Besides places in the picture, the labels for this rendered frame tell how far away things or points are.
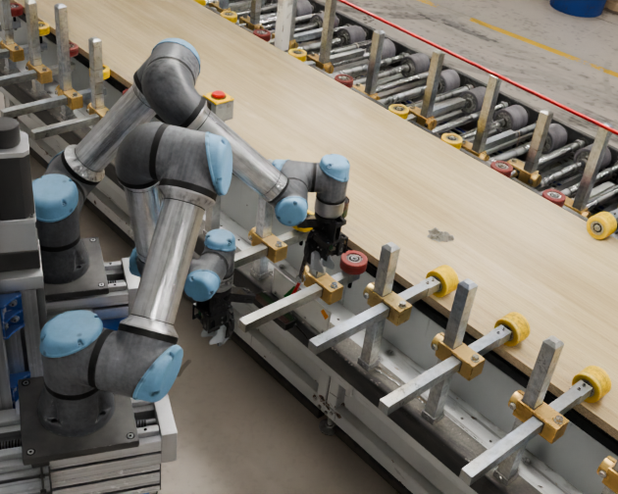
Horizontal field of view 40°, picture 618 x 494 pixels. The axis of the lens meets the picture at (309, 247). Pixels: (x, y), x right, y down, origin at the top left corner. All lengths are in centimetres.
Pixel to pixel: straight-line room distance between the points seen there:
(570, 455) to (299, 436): 115
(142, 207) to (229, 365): 167
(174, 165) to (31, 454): 62
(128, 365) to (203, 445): 154
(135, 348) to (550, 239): 159
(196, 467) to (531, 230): 140
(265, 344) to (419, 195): 87
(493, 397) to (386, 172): 92
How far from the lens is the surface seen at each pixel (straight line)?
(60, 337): 166
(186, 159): 166
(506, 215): 288
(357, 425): 303
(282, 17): 383
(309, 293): 242
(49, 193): 206
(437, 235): 267
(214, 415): 323
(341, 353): 248
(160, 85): 188
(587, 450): 236
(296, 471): 308
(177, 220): 165
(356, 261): 250
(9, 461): 184
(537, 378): 203
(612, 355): 243
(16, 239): 180
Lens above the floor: 237
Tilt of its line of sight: 35 degrees down
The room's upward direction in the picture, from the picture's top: 7 degrees clockwise
